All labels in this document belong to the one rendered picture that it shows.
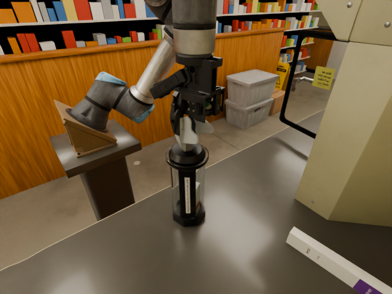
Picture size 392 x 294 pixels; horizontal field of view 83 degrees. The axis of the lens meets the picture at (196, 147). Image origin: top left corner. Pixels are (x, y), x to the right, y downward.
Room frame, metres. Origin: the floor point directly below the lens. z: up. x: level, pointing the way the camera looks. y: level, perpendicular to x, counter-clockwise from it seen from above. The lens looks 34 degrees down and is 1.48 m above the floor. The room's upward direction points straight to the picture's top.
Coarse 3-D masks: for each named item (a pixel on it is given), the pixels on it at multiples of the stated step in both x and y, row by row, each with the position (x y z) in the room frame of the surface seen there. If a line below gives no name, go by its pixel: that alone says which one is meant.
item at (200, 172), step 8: (200, 144) 0.49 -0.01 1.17; (168, 152) 0.45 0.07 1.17; (208, 152) 0.45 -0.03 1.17; (168, 160) 0.42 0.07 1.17; (200, 160) 0.42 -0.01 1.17; (200, 168) 0.42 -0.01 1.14; (176, 176) 0.41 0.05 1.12; (200, 176) 0.42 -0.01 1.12; (176, 184) 0.41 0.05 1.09; (200, 184) 0.42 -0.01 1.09; (176, 192) 0.41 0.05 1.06; (200, 192) 0.42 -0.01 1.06; (176, 200) 0.42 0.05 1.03; (200, 200) 0.42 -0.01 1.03; (176, 208) 0.42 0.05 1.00; (200, 208) 0.42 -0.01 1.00
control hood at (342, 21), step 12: (324, 0) 0.57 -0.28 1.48; (336, 0) 0.55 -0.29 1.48; (348, 0) 0.53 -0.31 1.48; (360, 0) 0.51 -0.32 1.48; (324, 12) 0.57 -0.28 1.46; (336, 12) 0.55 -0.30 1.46; (348, 12) 0.53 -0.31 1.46; (336, 24) 0.54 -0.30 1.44; (348, 24) 0.52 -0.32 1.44; (336, 36) 0.54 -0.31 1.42; (348, 36) 0.51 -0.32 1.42
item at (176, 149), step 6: (174, 144) 0.47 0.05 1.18; (192, 144) 0.47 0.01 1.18; (198, 144) 0.47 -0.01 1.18; (174, 150) 0.44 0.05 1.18; (180, 150) 0.44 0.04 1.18; (186, 150) 0.44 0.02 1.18; (192, 150) 0.44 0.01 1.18; (198, 150) 0.44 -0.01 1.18; (204, 150) 0.45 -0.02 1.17; (174, 156) 0.42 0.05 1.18; (180, 156) 0.42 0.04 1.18; (186, 156) 0.41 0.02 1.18; (192, 156) 0.42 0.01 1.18; (198, 156) 0.42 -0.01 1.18; (180, 162) 0.41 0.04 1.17; (186, 162) 0.41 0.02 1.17; (192, 162) 0.41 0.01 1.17
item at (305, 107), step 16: (304, 48) 0.94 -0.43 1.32; (320, 48) 0.88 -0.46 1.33; (336, 48) 0.83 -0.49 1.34; (304, 64) 0.92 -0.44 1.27; (320, 64) 0.87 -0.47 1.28; (336, 64) 0.82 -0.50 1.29; (304, 80) 0.91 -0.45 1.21; (320, 80) 0.85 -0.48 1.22; (304, 96) 0.89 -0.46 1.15; (320, 96) 0.83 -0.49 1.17; (288, 112) 0.94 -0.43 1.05; (304, 112) 0.87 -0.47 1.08; (320, 112) 0.81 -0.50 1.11
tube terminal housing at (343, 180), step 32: (384, 0) 0.48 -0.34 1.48; (352, 32) 0.51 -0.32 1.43; (384, 32) 0.47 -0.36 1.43; (352, 64) 0.49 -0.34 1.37; (384, 64) 0.45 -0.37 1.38; (352, 96) 0.47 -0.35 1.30; (384, 96) 0.43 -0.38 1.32; (320, 128) 0.51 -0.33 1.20; (352, 128) 0.45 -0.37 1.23; (384, 128) 0.42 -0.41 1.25; (320, 160) 0.48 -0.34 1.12; (352, 160) 0.43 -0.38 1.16; (384, 160) 0.42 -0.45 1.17; (320, 192) 0.46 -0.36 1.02; (352, 192) 0.42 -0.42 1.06; (384, 192) 0.41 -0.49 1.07; (384, 224) 0.40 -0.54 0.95
